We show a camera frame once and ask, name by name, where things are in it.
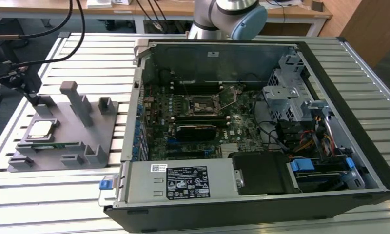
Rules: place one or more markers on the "silver green CPU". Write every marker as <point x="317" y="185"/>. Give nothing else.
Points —
<point x="41" y="129"/>

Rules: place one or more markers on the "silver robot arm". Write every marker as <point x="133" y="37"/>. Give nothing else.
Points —
<point x="214" y="14"/>

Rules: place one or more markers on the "CPU socket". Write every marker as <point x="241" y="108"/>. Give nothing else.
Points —
<point x="206" y="102"/>

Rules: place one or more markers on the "grey parts rack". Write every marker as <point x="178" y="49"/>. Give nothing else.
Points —
<point x="64" y="117"/>

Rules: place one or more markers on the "small black mesh bin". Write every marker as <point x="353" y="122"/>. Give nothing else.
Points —
<point x="9" y="28"/>

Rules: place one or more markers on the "green RAM stick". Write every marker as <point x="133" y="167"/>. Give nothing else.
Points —
<point x="48" y="145"/>

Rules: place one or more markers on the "black chair base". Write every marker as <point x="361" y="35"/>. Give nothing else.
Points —
<point x="109" y="24"/>

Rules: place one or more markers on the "wooden top desk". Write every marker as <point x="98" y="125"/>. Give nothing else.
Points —
<point x="97" y="12"/>
<point x="309" y="14"/>

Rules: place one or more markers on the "white labelled box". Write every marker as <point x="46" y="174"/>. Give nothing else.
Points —
<point x="121" y="2"/>

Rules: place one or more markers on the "blue case latch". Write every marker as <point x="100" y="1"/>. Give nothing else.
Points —
<point x="104" y="185"/>

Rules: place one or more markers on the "blue expansion slot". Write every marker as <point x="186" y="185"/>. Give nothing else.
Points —
<point x="172" y="140"/>

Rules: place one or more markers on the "black RAM slot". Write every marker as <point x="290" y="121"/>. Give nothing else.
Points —
<point x="201" y="91"/>
<point x="221" y="125"/>
<point x="201" y="83"/>
<point x="201" y="86"/>
<point x="201" y="117"/>
<point x="201" y="120"/>

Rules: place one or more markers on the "grey power supply unit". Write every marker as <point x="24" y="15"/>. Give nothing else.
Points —
<point x="140" y="180"/>

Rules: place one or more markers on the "black graphics card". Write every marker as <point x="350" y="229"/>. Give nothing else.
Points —
<point x="194" y="134"/>

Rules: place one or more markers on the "black expansion slot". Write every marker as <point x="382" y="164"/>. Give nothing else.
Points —
<point x="185" y="154"/>

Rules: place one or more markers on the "silver finned heatsink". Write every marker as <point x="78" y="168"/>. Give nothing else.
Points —
<point x="229" y="148"/>

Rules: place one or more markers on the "green motherboard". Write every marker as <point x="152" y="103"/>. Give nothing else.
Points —
<point x="244" y="126"/>

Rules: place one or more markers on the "silver perforated disk bay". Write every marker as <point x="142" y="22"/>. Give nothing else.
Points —
<point x="281" y="93"/>

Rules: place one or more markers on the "black open PC case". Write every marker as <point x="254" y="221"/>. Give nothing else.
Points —
<point x="214" y="217"/>

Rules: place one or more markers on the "black ribbed plastic housing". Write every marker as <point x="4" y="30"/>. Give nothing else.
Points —
<point x="287" y="132"/>

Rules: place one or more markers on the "blue disk carrier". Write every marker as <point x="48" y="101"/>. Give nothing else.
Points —
<point x="299" y="165"/>

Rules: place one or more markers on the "dark brown box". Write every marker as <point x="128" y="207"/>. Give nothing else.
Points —
<point x="317" y="6"/>

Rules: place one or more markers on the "blue plastic clip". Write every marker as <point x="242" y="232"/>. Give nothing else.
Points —
<point x="349" y="162"/>

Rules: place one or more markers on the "wooden cabinet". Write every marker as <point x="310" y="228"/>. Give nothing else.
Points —
<point x="370" y="31"/>

